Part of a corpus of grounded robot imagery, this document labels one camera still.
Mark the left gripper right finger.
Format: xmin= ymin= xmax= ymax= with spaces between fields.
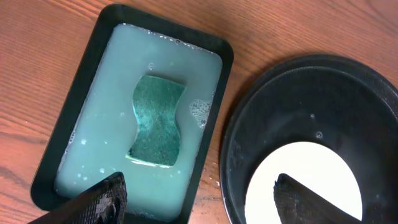
xmin=274 ymin=174 xmax=361 ymax=224

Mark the round black serving tray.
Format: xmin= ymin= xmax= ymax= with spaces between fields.
xmin=220 ymin=54 xmax=397 ymax=223

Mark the dark rectangular water tray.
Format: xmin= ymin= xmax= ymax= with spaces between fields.
xmin=30 ymin=3 xmax=234 ymax=223

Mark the white plate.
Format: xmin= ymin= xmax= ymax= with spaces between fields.
xmin=244 ymin=142 xmax=363 ymax=224

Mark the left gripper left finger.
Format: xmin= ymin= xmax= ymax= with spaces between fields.
xmin=29 ymin=172 xmax=127 ymax=224

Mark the green yellow sponge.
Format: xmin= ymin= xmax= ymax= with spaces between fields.
xmin=127 ymin=75 xmax=185 ymax=166

